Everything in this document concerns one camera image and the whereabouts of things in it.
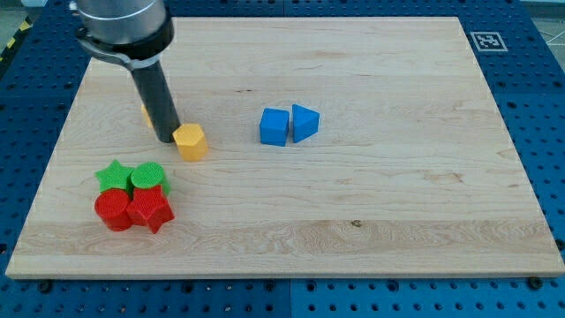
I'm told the blue triangle block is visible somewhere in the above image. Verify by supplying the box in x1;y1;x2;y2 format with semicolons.
292;104;320;143

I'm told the white fiducial marker tag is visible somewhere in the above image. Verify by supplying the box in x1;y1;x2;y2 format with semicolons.
471;31;508;52

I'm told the yellow hexagon block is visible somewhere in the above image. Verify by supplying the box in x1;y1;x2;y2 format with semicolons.
173;124;208;162

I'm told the red star block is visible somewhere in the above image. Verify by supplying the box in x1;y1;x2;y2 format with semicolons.
126;185;175;234

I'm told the wooden board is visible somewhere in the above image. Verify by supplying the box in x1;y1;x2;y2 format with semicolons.
6;17;564;280

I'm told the red cylinder block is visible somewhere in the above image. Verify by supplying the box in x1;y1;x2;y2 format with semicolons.
94;188;133;231

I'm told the yellow block behind rod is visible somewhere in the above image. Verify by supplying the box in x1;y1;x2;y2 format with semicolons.
140;104;154;128

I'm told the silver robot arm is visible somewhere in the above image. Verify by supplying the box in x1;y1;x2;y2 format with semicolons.
69;0;180;143

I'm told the green star block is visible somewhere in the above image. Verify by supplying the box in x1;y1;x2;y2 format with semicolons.
94;160;134;195

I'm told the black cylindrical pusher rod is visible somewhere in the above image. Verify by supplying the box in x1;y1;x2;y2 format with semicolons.
131;62;180;143

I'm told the green cylinder block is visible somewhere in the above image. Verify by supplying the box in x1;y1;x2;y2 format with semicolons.
131;162;170;196

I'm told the blue cube block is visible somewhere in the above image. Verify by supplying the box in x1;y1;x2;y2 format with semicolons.
260;108;290;147

